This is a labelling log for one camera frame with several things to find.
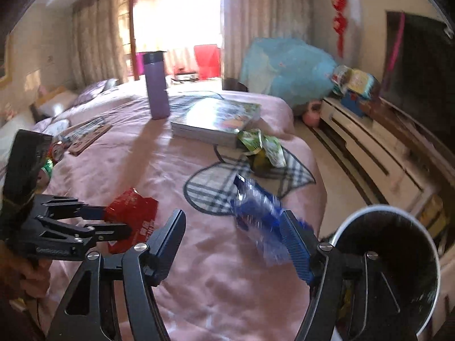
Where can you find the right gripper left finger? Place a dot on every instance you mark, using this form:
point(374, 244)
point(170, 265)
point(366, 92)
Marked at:
point(87, 310)

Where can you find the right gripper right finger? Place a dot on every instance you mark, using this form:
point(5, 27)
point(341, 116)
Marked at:
point(350, 294)

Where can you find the red snack bag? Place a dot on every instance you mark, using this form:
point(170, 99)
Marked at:
point(138, 212)

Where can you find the blue snack wrapper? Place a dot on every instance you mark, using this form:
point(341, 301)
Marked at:
point(257, 213)

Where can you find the white trash bin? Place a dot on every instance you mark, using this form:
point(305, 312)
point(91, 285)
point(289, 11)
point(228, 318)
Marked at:
point(407, 255)

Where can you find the left hand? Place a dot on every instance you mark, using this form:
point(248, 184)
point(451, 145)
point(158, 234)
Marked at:
point(20, 277)

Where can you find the green crushed can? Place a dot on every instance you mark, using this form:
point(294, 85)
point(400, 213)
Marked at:
point(45, 173)

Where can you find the red crushed can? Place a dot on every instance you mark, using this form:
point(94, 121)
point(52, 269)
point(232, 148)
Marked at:
point(57, 151)

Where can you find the wooden remote tray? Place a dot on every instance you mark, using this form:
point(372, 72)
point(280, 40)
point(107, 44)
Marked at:
point(84, 142)

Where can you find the sofa with pillows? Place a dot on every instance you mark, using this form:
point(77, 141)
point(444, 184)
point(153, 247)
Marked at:
point(64, 104)

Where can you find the pink plaid tablecloth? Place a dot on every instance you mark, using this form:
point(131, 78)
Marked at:
point(219, 287)

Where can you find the white TV cabinet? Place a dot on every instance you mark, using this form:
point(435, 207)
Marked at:
point(383, 170)

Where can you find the purple thermos bottle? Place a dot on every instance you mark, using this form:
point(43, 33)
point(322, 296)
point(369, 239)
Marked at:
point(156, 85)

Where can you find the left beige curtain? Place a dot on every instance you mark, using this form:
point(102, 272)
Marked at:
point(97, 49)

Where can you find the beige curtain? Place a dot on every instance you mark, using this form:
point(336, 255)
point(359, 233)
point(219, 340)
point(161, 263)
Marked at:
point(246, 20)
point(97, 49)

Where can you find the pink kettlebell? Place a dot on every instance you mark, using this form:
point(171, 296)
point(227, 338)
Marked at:
point(312, 115)

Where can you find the green snack wrapper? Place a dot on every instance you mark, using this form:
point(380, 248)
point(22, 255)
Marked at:
point(262, 151)

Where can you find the green children's book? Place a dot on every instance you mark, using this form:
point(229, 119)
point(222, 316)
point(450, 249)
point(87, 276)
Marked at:
point(215, 121)

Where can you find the toy phone on cabinet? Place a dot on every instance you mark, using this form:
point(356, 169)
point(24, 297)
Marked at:
point(363, 84)

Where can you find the black television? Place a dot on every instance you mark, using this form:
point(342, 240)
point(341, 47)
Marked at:
point(418, 72)

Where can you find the red chair on balcony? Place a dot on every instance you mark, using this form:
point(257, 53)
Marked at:
point(208, 59)

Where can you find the light blue covered furniture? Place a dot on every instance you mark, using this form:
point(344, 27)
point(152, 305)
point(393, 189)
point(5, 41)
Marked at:
point(289, 69)

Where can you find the right beige curtain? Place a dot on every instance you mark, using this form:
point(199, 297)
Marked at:
point(246, 20)

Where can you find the red heart hanging decoration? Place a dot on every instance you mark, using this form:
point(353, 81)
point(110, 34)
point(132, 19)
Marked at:
point(340, 24)

